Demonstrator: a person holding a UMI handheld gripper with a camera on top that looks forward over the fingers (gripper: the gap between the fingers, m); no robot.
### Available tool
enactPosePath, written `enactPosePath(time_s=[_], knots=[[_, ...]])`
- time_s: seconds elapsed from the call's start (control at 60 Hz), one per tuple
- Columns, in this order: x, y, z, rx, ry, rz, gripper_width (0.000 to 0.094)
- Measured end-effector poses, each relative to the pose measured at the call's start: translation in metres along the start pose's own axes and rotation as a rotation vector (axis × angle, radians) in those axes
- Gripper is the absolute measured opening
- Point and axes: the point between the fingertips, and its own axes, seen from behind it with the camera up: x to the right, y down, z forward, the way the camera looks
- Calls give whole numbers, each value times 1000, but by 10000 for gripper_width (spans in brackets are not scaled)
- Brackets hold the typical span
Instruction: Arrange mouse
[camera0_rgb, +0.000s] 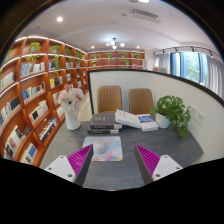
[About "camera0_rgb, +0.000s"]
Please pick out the white wall outlet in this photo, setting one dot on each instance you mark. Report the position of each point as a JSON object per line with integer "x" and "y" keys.
{"x": 200, "y": 117}
{"x": 193, "y": 112}

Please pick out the orange wooden bookshelf unit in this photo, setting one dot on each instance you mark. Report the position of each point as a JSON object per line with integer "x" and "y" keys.
{"x": 33, "y": 100}

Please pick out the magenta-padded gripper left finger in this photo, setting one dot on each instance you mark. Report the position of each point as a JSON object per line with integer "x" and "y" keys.
{"x": 61, "y": 166}

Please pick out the window with grey curtains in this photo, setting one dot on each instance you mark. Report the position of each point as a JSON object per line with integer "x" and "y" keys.
{"x": 193, "y": 66}

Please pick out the thick white book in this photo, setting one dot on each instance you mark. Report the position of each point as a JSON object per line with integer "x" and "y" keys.
{"x": 128, "y": 119}

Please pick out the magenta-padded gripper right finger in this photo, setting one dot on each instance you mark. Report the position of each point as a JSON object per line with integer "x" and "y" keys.
{"x": 165, "y": 166}

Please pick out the blue cover book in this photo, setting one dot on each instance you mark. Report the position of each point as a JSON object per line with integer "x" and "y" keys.
{"x": 148, "y": 121}

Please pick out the ceiling chandelier lamp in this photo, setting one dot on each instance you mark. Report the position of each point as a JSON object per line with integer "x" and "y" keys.
{"x": 115, "y": 43}

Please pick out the green plant in white pot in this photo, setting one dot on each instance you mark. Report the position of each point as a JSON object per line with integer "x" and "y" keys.
{"x": 171, "y": 108}

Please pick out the pastel cartoon print mouse pad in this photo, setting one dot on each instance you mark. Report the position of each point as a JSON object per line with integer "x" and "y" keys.
{"x": 115, "y": 148}

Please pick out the white vase with pink flowers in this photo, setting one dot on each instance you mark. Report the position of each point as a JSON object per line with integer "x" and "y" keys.
{"x": 72, "y": 120}

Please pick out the ceiling air vent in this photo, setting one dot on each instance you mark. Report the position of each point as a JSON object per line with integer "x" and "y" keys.
{"x": 144, "y": 14}

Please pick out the tan upholstered chair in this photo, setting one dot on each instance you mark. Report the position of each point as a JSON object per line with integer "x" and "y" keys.
{"x": 140, "y": 100}
{"x": 109, "y": 98}

